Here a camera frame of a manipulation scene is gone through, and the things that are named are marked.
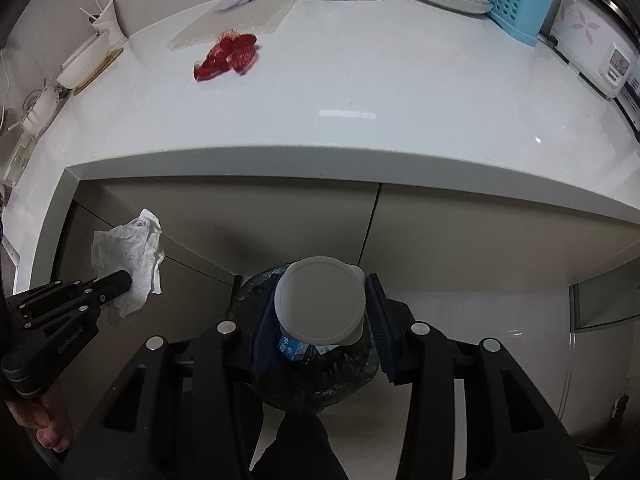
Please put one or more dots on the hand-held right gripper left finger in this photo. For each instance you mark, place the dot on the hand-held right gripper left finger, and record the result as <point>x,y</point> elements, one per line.
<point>262,340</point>

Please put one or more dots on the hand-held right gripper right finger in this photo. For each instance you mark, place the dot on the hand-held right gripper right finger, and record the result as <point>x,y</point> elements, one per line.
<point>379,330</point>

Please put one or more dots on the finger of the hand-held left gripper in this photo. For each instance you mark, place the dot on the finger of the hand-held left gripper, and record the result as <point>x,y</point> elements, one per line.
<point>100,282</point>
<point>110,298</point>

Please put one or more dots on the blue white milk carton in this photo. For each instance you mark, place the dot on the blue white milk carton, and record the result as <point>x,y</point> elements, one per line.
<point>292,347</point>

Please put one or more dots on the white tissue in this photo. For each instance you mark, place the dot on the white tissue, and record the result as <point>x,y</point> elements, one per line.
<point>127,255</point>

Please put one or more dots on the white pill bottle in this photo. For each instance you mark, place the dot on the white pill bottle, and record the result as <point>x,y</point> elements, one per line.
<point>320,300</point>

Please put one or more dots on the black mesh trash bin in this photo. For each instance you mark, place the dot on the black mesh trash bin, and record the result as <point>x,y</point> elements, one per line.
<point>320,380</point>

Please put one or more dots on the red mesh net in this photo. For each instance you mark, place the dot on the red mesh net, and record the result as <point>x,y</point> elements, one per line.
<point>227,57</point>

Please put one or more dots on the clear bubble wrap sheet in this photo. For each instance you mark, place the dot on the clear bubble wrap sheet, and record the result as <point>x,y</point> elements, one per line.
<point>250,17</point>

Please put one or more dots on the purple lighter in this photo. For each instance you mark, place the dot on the purple lighter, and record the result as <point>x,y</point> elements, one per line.
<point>235,5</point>

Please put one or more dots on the person's left hand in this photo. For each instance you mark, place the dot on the person's left hand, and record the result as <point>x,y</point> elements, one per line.
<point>37,417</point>

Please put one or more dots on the person's dark trouser leg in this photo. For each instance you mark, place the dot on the person's dark trouser leg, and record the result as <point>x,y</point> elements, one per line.
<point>300,450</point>

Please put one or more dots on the grey base cabinet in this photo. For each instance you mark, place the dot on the grey base cabinet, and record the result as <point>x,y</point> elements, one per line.
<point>300,225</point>

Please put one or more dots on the white bowl with utensils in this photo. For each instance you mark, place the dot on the white bowl with utensils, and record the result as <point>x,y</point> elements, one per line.
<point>42,112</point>

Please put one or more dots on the large white bowl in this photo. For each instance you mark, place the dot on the large white bowl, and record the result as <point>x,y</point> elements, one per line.
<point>82,72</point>

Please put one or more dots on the round wooden coaster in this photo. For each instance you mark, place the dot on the round wooden coaster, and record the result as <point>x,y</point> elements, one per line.
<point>102,67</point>

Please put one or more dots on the white slanted cup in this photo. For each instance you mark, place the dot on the white slanted cup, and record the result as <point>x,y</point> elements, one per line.
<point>112,22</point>

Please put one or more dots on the blue plastic utensil holder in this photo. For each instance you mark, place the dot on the blue plastic utensil holder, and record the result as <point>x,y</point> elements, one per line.
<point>520,7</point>

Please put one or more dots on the white floral rice cooker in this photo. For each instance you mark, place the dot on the white floral rice cooker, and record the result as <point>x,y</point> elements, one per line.
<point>595,40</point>

